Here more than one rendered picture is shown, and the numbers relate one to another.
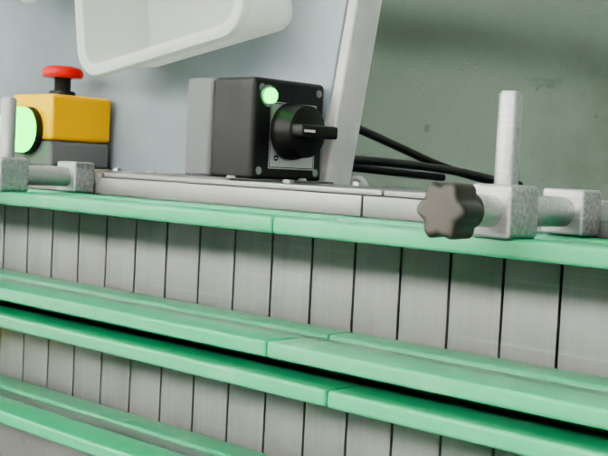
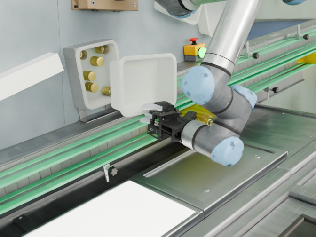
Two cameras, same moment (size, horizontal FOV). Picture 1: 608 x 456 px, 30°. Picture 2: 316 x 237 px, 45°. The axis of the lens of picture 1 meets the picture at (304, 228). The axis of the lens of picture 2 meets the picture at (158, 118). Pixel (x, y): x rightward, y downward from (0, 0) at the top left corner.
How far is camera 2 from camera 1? 231 cm
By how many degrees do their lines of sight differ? 83
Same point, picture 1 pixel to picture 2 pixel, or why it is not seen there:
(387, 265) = not seen: hidden behind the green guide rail
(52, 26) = (173, 30)
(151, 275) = (246, 64)
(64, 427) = (259, 88)
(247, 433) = (259, 78)
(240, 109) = not seen: hidden behind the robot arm
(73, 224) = not seen: hidden behind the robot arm
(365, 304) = (270, 54)
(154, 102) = (201, 41)
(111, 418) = (251, 87)
